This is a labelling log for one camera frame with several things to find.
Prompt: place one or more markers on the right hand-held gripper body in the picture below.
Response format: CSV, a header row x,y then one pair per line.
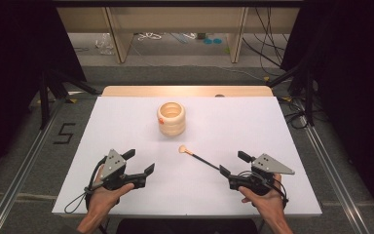
x,y
268,165

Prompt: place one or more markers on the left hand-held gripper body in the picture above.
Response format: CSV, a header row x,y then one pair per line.
x,y
113,164

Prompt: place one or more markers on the person's right hand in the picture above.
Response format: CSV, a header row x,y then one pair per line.
x,y
266,201

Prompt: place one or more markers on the person's left hand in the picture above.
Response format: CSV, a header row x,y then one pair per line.
x,y
102,198

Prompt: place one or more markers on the white table cover sheet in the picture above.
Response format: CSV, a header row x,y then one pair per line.
x,y
207,195

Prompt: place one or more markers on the beige ribbed holder cup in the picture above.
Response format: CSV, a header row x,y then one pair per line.
x,y
171,125

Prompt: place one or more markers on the person's dark lap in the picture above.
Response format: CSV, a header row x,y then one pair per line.
x,y
188,226

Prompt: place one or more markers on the black metal stand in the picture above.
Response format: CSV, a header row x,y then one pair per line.
x,y
309,97
47,97

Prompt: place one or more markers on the clear plastic bag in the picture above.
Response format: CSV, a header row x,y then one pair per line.
x,y
105,44

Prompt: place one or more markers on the blue round discs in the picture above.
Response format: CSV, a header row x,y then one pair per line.
x,y
212,41

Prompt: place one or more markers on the dark curtain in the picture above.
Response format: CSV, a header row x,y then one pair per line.
x,y
13,65
354,81

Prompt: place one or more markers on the light wooden shelf unit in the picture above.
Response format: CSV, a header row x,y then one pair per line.
x,y
175,22

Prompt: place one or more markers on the aluminium floor rail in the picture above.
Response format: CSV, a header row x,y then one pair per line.
x,y
19,182
334,175

